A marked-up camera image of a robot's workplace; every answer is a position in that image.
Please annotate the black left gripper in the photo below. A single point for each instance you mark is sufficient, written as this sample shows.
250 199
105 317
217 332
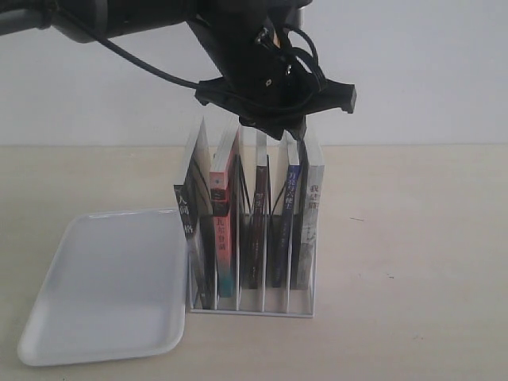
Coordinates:
270 76

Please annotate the blue moon cover book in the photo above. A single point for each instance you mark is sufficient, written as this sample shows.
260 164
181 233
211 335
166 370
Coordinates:
286 186

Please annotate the black grey book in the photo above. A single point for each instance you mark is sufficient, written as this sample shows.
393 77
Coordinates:
191 187

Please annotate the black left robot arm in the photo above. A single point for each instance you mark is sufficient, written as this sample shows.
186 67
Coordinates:
103 21

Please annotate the white cat cover book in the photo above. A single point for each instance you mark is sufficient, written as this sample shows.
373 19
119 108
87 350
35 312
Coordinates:
311 186

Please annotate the red teal spine book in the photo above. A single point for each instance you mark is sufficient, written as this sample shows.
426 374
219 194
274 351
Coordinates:
222 173

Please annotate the dark brown spine book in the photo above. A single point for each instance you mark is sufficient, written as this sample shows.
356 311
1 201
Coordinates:
257 227

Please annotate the white plastic tray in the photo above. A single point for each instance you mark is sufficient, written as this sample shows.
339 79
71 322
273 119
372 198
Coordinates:
115 290

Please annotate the white wire book rack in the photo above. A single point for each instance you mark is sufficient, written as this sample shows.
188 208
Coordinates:
265 300

